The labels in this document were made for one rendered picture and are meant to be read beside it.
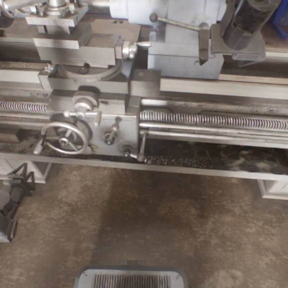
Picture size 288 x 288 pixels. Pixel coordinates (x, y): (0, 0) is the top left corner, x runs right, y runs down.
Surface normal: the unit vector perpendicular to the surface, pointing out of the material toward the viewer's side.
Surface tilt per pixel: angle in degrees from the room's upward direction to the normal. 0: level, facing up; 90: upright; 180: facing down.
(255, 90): 36
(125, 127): 90
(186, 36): 66
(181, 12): 76
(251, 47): 30
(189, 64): 90
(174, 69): 90
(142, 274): 0
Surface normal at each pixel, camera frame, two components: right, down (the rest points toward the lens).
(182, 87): -0.04, -0.08
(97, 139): -0.08, 0.76
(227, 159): 0.02, -0.65
